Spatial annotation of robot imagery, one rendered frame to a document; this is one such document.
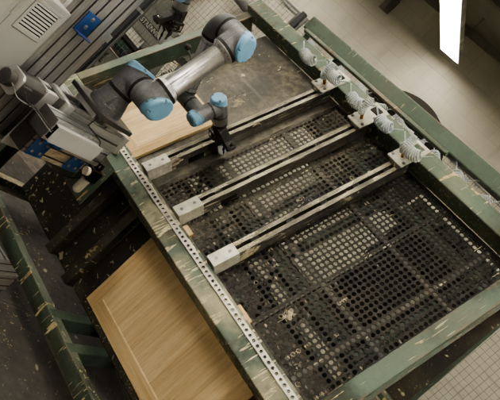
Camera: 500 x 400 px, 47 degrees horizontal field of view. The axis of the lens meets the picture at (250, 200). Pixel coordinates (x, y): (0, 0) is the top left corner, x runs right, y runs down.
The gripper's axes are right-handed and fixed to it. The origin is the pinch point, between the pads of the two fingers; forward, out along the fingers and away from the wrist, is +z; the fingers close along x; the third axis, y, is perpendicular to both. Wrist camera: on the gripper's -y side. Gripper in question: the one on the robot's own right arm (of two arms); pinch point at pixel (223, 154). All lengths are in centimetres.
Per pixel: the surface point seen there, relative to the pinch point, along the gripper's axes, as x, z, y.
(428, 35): -465, 258, 251
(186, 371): 63, 35, -73
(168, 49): -15, -2, 85
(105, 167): 52, -2, 21
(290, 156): -24.7, -3.6, -21.1
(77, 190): 68, 2, 18
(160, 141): 21.7, 0.1, 23.9
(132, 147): 35.0, 0.1, 27.6
